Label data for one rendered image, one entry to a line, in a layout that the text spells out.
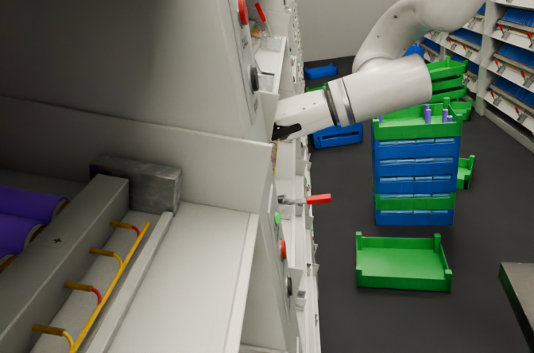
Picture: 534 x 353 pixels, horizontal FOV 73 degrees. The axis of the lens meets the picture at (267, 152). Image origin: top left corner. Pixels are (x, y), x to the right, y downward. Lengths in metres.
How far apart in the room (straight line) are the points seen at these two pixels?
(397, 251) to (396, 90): 0.98
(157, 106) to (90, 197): 0.06
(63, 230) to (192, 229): 0.07
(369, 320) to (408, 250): 0.36
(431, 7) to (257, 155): 0.43
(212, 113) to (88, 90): 0.07
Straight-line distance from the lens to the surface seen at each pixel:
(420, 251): 1.53
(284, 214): 0.54
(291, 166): 0.68
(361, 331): 1.27
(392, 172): 1.50
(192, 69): 0.20
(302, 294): 0.68
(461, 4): 0.59
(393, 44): 0.71
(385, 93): 0.62
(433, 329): 1.30
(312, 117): 0.61
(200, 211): 0.23
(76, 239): 0.18
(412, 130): 1.42
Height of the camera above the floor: 1.02
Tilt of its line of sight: 26 degrees down
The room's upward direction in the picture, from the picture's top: 10 degrees counter-clockwise
